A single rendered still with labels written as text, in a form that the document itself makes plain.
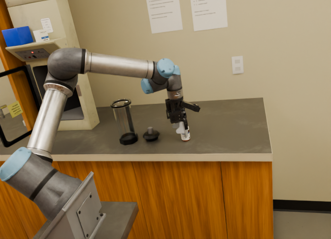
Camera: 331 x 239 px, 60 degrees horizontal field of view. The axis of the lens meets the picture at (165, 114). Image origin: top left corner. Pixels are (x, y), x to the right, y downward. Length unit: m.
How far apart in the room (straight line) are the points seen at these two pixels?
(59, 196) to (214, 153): 0.71
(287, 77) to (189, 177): 0.92
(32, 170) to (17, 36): 0.97
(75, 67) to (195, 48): 1.00
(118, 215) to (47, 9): 1.16
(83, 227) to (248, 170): 0.78
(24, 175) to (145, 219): 0.92
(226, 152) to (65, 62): 0.78
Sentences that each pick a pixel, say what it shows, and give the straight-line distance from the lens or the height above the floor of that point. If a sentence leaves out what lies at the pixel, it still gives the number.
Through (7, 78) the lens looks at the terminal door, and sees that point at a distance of 1.83.
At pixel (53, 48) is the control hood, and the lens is 1.68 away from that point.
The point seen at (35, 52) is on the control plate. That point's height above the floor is 1.46.
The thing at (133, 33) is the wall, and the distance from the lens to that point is 2.01.
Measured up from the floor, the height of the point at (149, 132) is 0.99.
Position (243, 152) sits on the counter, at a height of 0.94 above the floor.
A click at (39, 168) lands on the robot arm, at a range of 0.97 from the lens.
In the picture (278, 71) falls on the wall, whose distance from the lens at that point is 1.95.
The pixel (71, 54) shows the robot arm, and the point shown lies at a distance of 1.12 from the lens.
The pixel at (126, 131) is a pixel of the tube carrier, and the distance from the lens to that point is 1.51.
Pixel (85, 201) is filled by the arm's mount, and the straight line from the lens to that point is 0.98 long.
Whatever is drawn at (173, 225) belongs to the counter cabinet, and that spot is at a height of 0.47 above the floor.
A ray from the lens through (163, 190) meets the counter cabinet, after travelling 1.55.
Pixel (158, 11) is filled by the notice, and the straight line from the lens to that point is 1.94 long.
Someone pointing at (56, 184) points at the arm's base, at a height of 1.16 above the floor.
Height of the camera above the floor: 1.62
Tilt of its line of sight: 22 degrees down
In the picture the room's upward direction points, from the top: 10 degrees counter-clockwise
